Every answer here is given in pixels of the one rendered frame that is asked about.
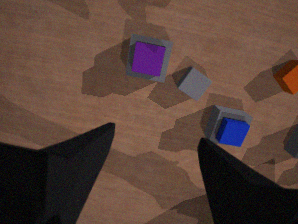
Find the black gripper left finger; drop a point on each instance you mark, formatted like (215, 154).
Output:
(58, 178)

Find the red button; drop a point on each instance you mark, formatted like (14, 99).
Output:
(292, 144)

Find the grey block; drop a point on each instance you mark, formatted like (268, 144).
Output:
(193, 83)

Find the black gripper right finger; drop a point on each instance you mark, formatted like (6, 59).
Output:
(237, 194)

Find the blue button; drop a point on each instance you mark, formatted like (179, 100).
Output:
(227, 126)

